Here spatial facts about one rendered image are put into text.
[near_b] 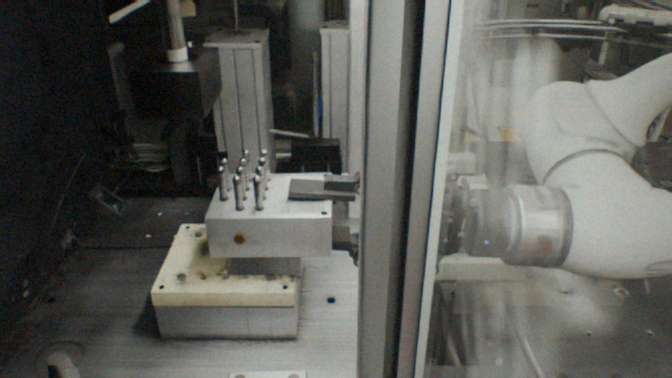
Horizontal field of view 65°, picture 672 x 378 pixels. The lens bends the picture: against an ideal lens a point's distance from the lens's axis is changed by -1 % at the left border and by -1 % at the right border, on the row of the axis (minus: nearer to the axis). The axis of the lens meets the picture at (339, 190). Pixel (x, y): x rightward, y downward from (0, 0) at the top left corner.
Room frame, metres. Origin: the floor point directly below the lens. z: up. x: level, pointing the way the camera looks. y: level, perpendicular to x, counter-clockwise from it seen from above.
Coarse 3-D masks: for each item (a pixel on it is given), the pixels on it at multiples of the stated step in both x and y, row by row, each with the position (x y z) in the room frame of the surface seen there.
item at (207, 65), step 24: (168, 0) 0.48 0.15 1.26; (168, 24) 0.48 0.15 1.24; (168, 48) 0.48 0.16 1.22; (192, 48) 0.53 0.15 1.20; (216, 48) 0.53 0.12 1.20; (144, 72) 0.45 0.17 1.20; (168, 72) 0.45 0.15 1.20; (192, 72) 0.45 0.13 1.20; (216, 72) 0.51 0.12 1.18; (144, 96) 0.45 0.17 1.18; (168, 96) 0.45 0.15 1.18; (192, 96) 0.45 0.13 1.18; (216, 96) 0.50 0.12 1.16
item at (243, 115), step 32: (224, 32) 0.80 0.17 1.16; (256, 32) 0.80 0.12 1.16; (320, 32) 0.77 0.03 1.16; (224, 64) 0.74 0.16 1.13; (256, 64) 0.74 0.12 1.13; (224, 96) 0.74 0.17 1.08; (256, 96) 0.74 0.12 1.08; (320, 96) 0.78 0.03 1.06; (192, 128) 0.76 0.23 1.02; (224, 128) 0.74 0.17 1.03; (256, 128) 0.74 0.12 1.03; (128, 160) 0.77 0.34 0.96; (192, 160) 0.73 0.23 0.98; (256, 160) 0.74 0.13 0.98; (288, 160) 0.88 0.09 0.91; (320, 160) 0.75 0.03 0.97; (128, 192) 0.74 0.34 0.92; (160, 192) 0.74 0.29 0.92; (192, 192) 0.74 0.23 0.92; (64, 352) 0.17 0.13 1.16
